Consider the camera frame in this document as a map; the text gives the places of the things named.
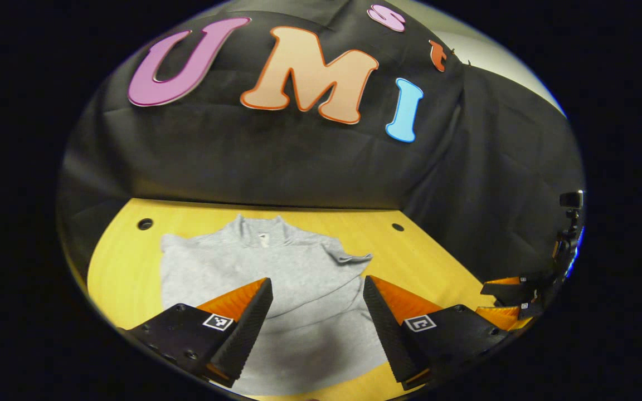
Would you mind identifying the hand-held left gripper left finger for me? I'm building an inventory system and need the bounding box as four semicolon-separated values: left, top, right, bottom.
123;277;274;389

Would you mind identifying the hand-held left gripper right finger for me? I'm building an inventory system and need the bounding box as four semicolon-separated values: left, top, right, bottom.
363;275;511;390

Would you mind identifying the grey sweater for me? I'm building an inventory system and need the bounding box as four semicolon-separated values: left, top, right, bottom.
159;214;390;397

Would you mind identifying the black backdrop cloth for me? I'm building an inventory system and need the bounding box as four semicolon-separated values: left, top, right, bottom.
56;0;586;285

